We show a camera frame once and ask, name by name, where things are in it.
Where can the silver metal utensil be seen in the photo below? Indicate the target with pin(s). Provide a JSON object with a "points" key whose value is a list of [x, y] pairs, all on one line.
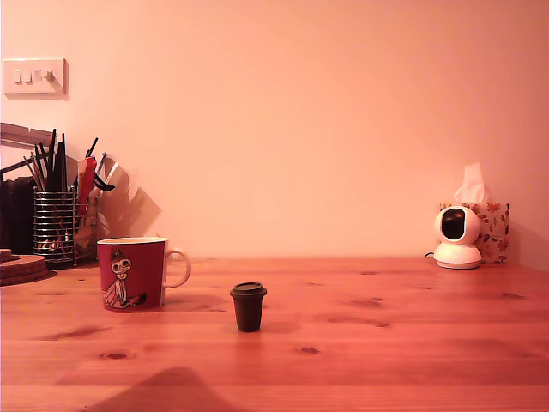
{"points": [[116, 171]]}

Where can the small white round camera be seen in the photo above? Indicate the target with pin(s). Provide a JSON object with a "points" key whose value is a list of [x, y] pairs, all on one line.
{"points": [[467, 227]]}

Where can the red kitchen utensil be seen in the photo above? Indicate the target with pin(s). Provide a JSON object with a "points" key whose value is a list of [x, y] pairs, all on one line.
{"points": [[88, 171]]}

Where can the small cork coaster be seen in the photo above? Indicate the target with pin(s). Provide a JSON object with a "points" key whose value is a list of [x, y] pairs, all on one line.
{"points": [[8, 255]]}

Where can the white wall switch plate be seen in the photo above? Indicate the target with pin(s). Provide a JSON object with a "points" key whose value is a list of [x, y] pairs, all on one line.
{"points": [[34, 88]]}

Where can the black curved utensil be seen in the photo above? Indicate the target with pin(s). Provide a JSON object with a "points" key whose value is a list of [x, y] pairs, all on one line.
{"points": [[105, 186]]}

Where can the grey metal rail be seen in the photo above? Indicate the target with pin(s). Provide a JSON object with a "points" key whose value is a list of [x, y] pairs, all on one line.
{"points": [[17, 131]]}

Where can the round cork trivet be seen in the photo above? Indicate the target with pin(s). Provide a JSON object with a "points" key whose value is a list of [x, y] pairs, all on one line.
{"points": [[25, 278], [30, 262]]}

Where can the brown wooden stick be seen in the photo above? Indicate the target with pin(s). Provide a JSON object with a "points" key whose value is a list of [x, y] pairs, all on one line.
{"points": [[40, 182]]}

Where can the white tissue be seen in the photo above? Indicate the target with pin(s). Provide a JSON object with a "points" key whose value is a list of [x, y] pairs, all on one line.
{"points": [[472, 184]]}

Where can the red cartoon print mug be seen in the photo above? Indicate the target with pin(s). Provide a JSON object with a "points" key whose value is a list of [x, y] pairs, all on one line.
{"points": [[141, 274]]}

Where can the black ribbed appliance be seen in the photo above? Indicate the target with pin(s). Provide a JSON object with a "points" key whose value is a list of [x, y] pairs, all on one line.
{"points": [[17, 214]]}

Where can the black flat spatula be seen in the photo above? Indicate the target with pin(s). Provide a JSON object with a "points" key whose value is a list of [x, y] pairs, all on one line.
{"points": [[61, 171]]}

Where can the floral tissue box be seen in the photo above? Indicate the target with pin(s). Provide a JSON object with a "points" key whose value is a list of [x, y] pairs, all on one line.
{"points": [[497, 232]]}

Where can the dark grey-brown coffee capsule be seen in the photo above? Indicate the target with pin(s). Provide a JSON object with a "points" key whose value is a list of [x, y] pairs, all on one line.
{"points": [[249, 313]]}

